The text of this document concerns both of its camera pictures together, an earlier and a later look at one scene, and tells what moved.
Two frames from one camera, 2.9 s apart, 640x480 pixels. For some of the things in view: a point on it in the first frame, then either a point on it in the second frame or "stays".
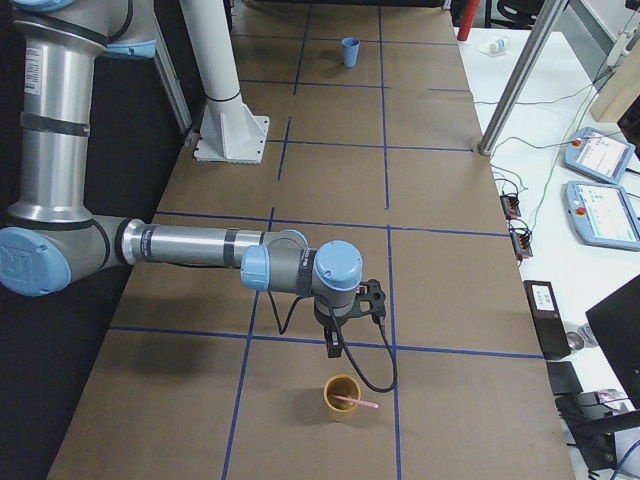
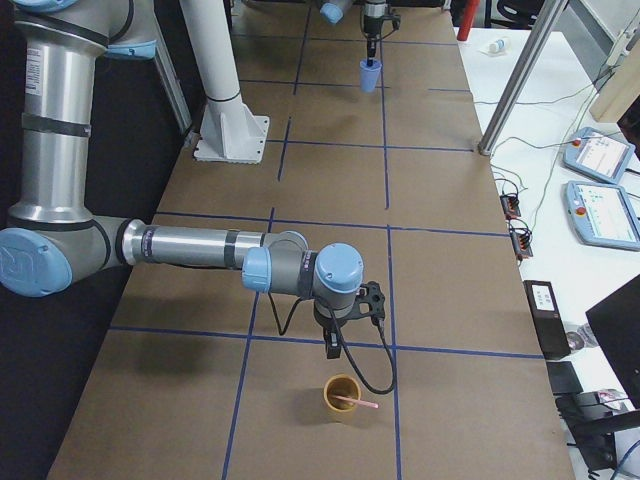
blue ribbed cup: (351, 47) → (369, 75)
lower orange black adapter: (522, 242) stays
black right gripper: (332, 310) stays
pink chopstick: (358, 402) stays
